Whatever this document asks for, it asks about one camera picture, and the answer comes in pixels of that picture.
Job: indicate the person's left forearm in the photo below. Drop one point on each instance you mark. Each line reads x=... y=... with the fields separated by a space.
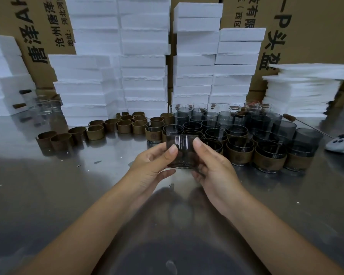
x=77 y=237

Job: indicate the tall stack white foam blocks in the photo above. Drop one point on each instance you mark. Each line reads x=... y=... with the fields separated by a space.
x=140 y=68

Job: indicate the brown cork stick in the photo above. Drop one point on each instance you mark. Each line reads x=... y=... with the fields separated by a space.
x=19 y=105
x=25 y=91

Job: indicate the person's left hand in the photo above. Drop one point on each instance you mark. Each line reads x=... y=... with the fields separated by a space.
x=143 y=177

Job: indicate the bunch of clear plastic cups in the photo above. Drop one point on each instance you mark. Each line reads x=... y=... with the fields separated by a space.
x=47 y=105

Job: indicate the person's right forearm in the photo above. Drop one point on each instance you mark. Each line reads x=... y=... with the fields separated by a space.
x=283 y=246

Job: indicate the stack of white foam blocks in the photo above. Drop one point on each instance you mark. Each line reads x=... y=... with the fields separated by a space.
x=3 y=77

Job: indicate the person's right hand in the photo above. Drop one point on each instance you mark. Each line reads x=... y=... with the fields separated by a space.
x=220 y=183

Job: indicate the group of brown sleeve rings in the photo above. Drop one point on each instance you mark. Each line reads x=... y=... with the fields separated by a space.
x=124 y=126

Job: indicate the large printed cardboard box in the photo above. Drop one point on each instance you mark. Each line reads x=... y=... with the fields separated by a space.
x=318 y=28

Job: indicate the stack of thin foam sheets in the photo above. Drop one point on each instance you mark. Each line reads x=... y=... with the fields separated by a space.
x=301 y=91

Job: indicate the stepped stack white foam blocks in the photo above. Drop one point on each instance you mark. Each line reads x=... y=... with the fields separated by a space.
x=195 y=68

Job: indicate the cluster of transparent plastic cups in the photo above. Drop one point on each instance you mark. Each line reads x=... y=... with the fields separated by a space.
x=181 y=117

